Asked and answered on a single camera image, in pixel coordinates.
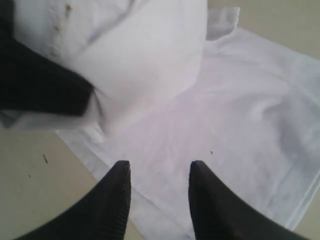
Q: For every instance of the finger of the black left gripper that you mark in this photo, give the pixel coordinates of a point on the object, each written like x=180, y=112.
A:
x=30, y=82

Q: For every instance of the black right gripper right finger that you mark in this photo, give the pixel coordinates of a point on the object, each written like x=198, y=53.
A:
x=219, y=214

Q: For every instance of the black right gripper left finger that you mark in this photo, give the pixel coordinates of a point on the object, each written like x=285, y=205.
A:
x=102, y=214

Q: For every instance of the white t-shirt red lettering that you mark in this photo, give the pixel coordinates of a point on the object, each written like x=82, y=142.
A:
x=174, y=82

